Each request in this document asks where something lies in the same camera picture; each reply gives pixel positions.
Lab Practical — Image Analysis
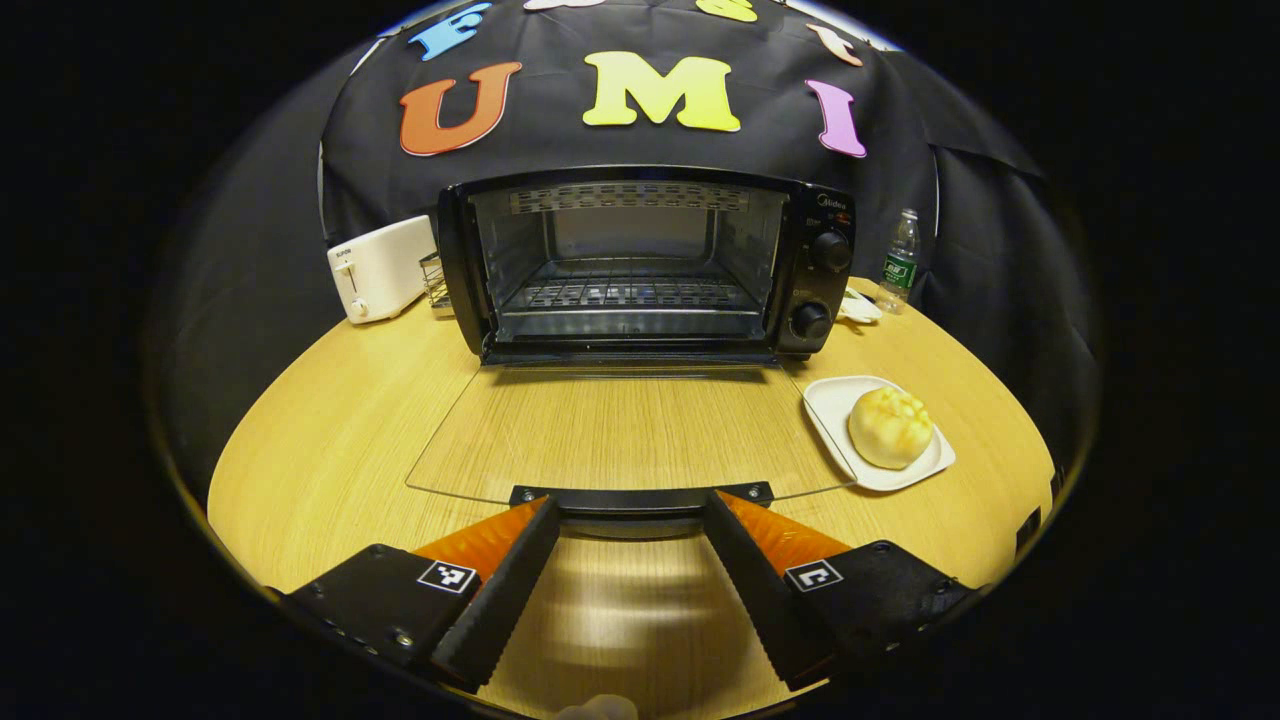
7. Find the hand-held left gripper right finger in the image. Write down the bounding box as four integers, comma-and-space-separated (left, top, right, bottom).
702, 489, 978, 693

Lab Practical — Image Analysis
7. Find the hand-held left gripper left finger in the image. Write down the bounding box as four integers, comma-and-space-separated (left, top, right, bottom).
283, 494, 562, 693

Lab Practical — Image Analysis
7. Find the yellow bread bun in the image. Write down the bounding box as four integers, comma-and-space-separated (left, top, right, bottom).
848, 387, 935, 471

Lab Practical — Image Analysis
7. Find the black electric oven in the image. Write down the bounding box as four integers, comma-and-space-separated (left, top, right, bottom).
405, 165, 861, 541

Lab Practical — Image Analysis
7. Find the metal oven rack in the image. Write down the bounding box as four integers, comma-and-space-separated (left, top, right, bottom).
500, 272, 766, 314

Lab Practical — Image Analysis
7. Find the white square plate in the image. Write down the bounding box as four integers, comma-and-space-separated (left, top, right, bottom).
803, 375, 956, 492

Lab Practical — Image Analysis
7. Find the white toaster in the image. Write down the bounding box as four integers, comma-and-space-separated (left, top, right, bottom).
327, 215, 439, 324

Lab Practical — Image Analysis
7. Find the clear plastic water bottle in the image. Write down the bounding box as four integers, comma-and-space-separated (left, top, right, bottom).
878, 208, 922, 315

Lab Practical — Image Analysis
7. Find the black backdrop cloth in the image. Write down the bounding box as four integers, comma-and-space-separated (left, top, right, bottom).
150, 0, 1101, 501

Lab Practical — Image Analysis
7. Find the small wire rack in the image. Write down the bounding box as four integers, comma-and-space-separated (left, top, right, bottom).
419, 252, 452, 309

